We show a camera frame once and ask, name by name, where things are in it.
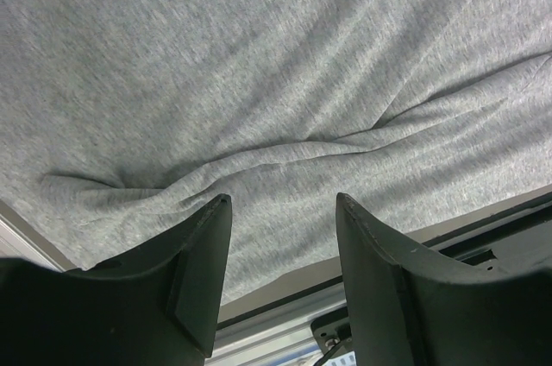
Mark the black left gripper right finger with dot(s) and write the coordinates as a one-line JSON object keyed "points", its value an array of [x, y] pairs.
{"points": [[422, 297]]}

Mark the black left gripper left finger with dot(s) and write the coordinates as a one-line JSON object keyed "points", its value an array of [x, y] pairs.
{"points": [[156, 304]]}

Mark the grey adidas t-shirt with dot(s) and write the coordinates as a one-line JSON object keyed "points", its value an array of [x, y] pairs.
{"points": [[120, 118]]}

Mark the aluminium front rail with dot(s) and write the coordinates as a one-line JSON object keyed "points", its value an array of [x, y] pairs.
{"points": [[306, 328]]}

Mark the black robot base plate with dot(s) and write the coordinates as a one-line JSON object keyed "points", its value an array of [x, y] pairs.
{"points": [[496, 241]]}

